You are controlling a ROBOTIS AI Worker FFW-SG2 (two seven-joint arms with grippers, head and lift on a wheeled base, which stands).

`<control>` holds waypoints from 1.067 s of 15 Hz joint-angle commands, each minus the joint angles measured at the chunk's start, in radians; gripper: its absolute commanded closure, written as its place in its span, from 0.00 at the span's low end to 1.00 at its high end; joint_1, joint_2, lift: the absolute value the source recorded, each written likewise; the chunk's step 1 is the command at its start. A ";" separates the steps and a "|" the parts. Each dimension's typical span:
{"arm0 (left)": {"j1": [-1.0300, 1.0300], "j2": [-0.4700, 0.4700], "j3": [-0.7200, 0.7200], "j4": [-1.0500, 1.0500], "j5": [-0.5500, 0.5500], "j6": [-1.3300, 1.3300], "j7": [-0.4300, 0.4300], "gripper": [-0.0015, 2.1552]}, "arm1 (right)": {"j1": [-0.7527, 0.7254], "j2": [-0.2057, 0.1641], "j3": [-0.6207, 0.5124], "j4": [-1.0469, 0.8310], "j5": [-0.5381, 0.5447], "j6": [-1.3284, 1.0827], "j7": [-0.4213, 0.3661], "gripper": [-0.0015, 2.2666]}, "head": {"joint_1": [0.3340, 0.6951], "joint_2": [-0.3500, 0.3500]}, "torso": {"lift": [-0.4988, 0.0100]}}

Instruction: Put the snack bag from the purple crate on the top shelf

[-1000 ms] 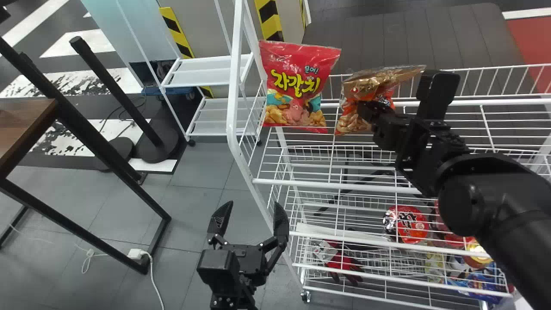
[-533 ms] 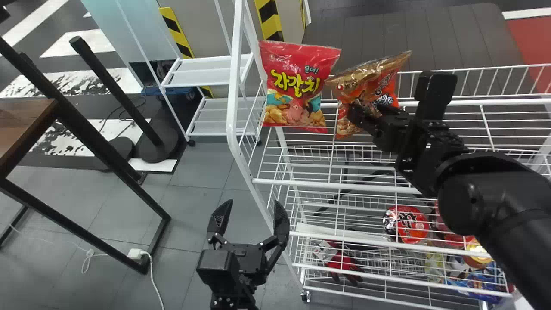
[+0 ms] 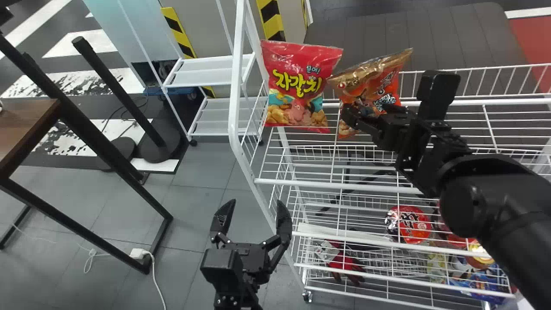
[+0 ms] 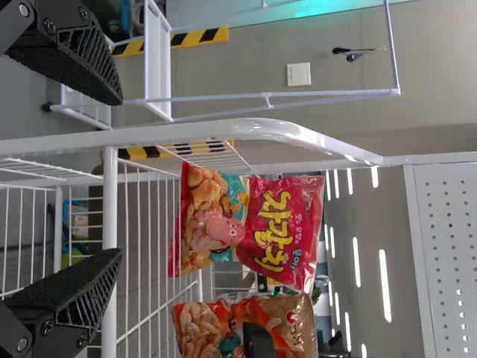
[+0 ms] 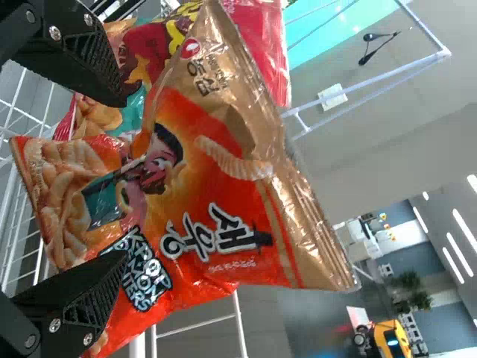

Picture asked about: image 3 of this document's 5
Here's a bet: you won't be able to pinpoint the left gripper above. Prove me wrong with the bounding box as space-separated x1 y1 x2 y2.
210 198 293 295

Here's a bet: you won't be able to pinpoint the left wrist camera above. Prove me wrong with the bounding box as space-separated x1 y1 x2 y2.
200 248 238 290

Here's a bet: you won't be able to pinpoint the orange snack packet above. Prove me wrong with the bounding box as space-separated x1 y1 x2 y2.
327 48 413 140

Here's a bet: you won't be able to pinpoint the black post on round foot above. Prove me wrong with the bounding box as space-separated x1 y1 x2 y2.
71 36 183 164

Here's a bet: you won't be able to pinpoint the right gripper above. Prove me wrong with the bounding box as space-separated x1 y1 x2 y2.
341 103 421 152

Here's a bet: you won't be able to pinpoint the red black gloves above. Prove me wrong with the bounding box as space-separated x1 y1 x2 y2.
316 240 367 288

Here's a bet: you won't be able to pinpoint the yellow noodle cup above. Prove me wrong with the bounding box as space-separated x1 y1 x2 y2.
467 242 496 270

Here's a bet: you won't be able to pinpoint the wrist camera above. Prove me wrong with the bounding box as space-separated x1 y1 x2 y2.
200 248 238 290
416 70 461 126

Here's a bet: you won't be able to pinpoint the yellow black striped post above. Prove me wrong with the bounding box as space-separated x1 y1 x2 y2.
160 6 216 99
256 0 287 43

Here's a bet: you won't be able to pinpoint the red snack packet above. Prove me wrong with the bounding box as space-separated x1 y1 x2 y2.
260 40 344 133

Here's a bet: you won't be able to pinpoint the white wire rack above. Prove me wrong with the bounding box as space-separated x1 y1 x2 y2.
228 0 551 310

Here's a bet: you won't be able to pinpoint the red noodle cup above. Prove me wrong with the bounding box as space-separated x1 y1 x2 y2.
384 205 433 245
437 215 477 250

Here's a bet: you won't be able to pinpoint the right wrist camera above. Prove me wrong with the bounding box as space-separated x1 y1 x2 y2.
416 70 461 126

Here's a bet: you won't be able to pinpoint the brown side table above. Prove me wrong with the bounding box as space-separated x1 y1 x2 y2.
0 0 174 275

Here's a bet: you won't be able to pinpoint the blue snack packet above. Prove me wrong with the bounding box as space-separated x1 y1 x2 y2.
447 263 514 305

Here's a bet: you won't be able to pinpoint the white shelf trolley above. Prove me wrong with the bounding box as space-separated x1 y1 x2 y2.
115 0 268 147

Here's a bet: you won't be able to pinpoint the white cable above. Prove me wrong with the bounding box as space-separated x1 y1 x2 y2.
146 252 167 310

